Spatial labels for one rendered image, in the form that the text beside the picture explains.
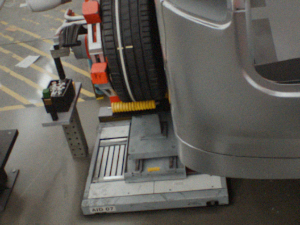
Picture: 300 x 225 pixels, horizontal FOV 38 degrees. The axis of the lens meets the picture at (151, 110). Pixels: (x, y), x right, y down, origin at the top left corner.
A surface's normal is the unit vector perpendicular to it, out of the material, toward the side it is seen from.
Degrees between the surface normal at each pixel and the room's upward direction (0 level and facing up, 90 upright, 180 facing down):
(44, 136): 0
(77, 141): 90
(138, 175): 90
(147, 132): 90
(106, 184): 0
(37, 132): 0
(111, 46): 66
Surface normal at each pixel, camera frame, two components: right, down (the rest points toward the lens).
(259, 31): -0.15, -0.54
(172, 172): -0.04, 0.58
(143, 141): -0.14, -0.81
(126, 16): -0.13, -0.18
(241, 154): -0.25, 0.79
